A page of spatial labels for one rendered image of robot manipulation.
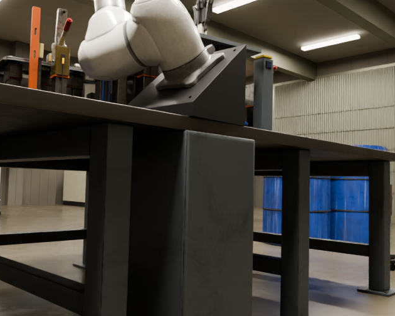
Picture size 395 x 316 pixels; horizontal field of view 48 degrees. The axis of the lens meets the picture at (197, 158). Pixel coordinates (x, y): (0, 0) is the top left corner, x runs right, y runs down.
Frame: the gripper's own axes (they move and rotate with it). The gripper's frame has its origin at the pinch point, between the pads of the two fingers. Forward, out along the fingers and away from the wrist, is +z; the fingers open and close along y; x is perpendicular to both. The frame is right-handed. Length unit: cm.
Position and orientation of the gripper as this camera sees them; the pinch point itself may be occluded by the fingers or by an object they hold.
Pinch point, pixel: (202, 32)
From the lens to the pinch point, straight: 208.2
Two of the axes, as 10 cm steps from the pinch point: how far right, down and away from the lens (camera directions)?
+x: -8.0, -0.6, -5.9
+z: -0.3, 10.0, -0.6
